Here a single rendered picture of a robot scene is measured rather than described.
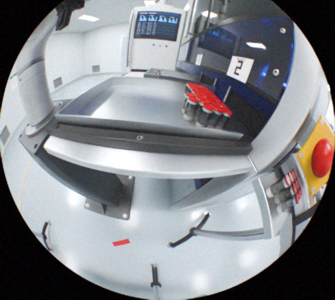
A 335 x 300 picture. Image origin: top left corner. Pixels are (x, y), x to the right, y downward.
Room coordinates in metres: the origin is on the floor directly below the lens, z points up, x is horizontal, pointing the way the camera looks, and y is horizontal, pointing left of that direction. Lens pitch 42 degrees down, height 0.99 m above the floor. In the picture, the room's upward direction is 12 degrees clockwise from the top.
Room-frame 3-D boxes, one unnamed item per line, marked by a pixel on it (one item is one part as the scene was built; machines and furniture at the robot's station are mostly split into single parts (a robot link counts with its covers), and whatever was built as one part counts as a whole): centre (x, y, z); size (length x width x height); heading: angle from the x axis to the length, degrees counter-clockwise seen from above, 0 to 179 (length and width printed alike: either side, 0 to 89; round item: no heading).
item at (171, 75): (0.58, 0.00, 0.90); 0.34 x 0.26 x 0.04; 99
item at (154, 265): (-0.71, -0.15, 0.07); 0.50 x 0.08 x 0.14; 9
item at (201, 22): (0.78, -0.07, 1.51); 0.47 x 0.01 x 0.59; 9
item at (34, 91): (0.09, 0.43, 0.95); 0.19 x 0.19 x 0.18
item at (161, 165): (0.40, 0.04, 0.87); 0.70 x 0.48 x 0.02; 9
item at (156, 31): (1.10, 0.31, 1.19); 0.50 x 0.19 x 0.78; 98
